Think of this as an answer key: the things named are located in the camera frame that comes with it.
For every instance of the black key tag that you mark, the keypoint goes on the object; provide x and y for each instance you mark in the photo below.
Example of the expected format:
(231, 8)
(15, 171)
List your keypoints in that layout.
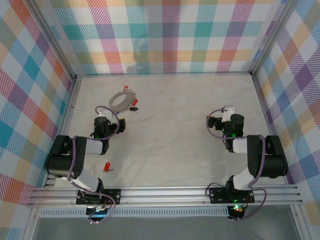
(133, 109)

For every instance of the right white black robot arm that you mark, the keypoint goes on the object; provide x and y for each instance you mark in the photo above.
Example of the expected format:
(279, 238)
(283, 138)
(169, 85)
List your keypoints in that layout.
(275, 160)

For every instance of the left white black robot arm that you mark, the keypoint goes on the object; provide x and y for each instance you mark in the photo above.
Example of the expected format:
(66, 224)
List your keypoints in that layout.
(60, 160)

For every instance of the right electronics board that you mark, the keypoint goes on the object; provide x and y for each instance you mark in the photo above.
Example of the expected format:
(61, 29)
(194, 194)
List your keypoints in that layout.
(237, 208)

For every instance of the electronics board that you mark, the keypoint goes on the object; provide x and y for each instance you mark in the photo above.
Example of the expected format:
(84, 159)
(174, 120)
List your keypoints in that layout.
(237, 208)
(98, 212)

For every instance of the left electronics board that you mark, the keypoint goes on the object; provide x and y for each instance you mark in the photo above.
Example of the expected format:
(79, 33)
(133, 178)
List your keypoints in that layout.
(98, 212)

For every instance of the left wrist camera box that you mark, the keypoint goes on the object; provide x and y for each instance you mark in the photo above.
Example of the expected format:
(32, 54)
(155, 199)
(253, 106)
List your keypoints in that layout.
(105, 114)

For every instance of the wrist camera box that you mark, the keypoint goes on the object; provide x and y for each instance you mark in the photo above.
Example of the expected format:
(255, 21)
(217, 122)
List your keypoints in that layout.
(105, 114)
(228, 110)

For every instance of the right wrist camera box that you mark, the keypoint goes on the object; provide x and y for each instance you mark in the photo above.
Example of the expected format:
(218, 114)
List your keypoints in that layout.
(228, 110)

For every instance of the aluminium side rail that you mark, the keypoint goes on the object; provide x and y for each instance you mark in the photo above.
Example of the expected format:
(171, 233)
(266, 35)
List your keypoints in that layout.
(262, 100)
(67, 120)

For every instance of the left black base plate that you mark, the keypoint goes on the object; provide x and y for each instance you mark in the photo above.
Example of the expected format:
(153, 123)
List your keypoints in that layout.
(115, 195)

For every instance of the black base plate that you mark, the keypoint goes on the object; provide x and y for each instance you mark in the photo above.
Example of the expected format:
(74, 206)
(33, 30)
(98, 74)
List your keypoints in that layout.
(217, 195)
(115, 195)

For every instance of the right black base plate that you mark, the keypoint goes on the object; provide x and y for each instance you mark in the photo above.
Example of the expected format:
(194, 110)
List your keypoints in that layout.
(217, 195)

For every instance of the aluminium back rail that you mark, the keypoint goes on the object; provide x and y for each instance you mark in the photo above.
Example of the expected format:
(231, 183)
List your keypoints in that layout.
(162, 73)

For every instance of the aluminium mounting rail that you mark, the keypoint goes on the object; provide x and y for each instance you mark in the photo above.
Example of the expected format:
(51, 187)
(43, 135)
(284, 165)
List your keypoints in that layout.
(162, 197)

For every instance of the aluminium frame post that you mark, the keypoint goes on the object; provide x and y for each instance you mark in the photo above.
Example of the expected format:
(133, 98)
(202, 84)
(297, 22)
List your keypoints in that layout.
(272, 37)
(53, 40)

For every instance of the aluminium frame leg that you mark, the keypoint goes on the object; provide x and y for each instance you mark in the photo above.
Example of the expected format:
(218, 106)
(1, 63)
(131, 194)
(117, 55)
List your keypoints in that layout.
(300, 225)
(31, 225)

